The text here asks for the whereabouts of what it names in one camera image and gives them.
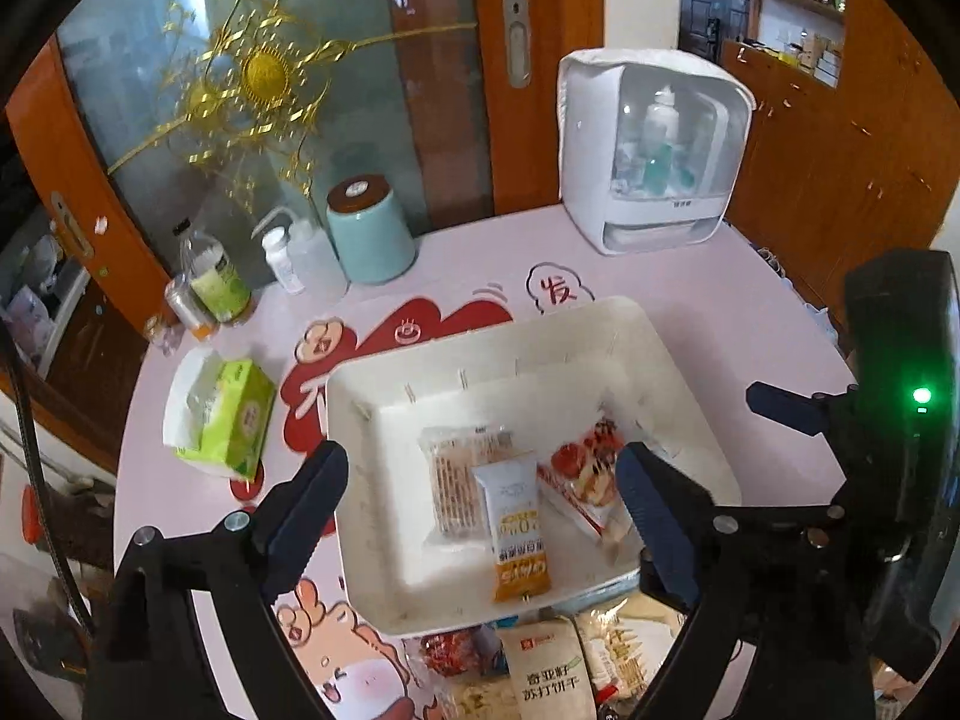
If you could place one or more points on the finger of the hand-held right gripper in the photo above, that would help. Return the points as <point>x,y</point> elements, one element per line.
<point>784,405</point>
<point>829,502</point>

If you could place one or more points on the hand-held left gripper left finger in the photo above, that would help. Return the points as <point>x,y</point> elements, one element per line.
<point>307,517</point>

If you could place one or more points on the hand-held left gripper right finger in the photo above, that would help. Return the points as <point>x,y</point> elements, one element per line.
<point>660,525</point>

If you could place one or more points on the red and white snack packet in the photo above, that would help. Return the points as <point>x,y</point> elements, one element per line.
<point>577,480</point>

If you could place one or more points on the white plastic tray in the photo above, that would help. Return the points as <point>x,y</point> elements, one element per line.
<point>390,465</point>

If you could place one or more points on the yellow cracker packet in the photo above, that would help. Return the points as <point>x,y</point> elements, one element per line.
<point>622,645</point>

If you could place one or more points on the brown wafer snack packet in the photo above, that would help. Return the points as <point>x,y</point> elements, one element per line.
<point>450,487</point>

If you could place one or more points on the white and orange snack packet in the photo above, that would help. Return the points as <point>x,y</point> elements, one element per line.
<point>514,525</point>

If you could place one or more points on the beige cracker packet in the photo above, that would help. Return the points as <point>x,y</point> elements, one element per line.
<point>544,671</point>

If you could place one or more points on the clear packet with red snack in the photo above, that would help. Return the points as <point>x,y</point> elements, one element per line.
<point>454,652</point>

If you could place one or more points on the pale yellow snack packet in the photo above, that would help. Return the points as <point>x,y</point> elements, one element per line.
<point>469,701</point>

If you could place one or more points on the pink printed tablecloth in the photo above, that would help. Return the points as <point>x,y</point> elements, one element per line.
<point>712,330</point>

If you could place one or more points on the green tissue pack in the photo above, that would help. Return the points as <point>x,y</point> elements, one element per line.
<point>232,412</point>

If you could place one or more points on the row of shoes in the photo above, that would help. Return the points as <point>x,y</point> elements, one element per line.
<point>772,259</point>

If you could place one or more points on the small glass jar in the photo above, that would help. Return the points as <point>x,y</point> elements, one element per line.
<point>161,334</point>

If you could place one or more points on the small metal can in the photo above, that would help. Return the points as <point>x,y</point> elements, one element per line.
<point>184,307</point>

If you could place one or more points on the clear bottle with green label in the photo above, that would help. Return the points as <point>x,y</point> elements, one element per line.
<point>217,281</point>

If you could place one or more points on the clear wash bottle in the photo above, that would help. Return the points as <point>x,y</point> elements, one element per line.
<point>315,262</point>

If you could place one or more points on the small white pill bottle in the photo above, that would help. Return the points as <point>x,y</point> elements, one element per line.
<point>281,259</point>

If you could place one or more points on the teal bottle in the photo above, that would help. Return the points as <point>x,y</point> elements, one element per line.
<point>660,171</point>

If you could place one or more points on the wooden cabinet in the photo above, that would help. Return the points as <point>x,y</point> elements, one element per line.
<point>825,127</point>

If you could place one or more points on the teal canister with brown lid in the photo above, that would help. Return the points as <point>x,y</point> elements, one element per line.
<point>367,232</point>

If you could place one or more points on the white cosmetics storage box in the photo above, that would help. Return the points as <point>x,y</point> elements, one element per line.
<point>592,165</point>

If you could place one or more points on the white dropper bottle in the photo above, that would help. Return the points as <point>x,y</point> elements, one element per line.
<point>661,120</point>

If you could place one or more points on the dark entrance door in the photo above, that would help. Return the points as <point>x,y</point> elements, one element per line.
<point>705,0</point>

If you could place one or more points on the glass sliding door with ornament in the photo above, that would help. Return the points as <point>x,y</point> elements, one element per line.
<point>352,90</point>

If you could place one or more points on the wooden sliding door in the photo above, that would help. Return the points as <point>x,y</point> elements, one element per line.
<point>45,165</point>

